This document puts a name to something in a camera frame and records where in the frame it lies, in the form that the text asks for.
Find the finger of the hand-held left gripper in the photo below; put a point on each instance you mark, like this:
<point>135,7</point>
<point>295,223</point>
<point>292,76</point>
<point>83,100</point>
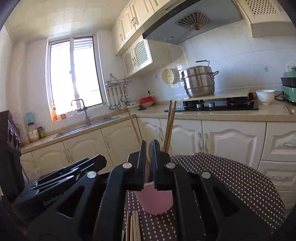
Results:
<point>62,170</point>
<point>92,164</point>

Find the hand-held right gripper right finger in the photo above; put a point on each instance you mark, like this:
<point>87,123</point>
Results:
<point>156,171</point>

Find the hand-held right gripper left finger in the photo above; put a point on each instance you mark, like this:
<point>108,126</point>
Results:
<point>142,166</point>

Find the pink cup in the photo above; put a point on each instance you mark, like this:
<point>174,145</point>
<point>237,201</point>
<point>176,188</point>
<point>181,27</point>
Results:
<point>157,201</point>

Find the group of wooden chopsticks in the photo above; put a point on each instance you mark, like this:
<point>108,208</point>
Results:
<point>170,120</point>

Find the glass jar with brown lid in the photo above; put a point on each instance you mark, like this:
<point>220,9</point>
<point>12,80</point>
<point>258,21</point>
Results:
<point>33,134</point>

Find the stainless steel sink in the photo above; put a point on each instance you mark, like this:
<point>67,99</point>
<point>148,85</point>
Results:
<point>76,131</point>

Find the small green jar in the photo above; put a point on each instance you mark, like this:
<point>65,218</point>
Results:
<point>41,133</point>

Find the metal faucet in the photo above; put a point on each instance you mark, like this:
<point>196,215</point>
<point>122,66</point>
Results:
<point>87,118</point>

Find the light blue bottle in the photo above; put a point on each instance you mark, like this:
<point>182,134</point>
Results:
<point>29,118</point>

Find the small pink jar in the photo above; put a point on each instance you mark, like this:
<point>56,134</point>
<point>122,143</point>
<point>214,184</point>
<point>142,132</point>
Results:
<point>63,116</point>

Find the orange bottle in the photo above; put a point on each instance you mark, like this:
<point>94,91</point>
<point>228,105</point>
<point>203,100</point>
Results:
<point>54,115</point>

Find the stack of white plates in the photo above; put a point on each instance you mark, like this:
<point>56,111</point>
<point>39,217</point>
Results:
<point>133,107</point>

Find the metal ladle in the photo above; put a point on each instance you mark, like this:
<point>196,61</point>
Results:
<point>120,106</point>
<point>112,107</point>

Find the white shallow bowl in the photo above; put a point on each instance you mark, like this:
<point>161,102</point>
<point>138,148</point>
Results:
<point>148,106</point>

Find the red container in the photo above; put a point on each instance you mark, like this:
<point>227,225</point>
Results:
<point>146,100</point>

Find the hanging kitchen tool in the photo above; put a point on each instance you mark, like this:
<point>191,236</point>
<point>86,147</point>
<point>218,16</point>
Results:
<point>127,102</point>

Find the metal slotted spatula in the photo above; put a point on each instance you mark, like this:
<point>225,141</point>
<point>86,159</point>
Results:
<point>124,98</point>

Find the brown polka dot tablecloth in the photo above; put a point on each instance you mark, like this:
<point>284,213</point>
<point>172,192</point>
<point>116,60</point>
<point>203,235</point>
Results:
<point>231,185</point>

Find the cream base cabinets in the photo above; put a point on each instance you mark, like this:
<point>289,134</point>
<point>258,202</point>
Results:
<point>231,139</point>

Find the kitchen window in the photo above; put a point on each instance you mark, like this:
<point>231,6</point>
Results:
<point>62,81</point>

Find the black gas stove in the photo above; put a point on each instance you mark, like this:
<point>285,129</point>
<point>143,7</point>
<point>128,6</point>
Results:
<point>222,105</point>

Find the cream perforated steamer plate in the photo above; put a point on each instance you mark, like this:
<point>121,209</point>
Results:
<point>168,76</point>

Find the stainless steel steamer pot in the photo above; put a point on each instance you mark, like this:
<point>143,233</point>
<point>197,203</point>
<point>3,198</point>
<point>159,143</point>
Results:
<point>198,85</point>

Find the cream lattice door cabinet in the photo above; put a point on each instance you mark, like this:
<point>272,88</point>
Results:
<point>261,8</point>
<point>141,53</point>

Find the white ceramic bowl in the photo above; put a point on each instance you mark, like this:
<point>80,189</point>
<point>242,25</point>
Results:
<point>265,97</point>

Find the grey range hood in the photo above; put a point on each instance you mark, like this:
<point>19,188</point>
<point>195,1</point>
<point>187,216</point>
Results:
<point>166,25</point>

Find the cream upper cabinets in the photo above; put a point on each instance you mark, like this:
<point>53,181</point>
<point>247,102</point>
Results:
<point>129,23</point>

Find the pair of dark chopsticks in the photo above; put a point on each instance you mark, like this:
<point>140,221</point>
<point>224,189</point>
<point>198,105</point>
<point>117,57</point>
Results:
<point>288,108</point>

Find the green electric cooker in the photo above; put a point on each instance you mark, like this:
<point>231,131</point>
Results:
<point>290,92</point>

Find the white wall outlet with plug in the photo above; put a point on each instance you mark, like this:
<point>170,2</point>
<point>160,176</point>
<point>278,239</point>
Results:
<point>151,92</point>

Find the metal wall rack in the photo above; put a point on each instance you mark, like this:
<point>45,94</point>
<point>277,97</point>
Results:
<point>120,81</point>

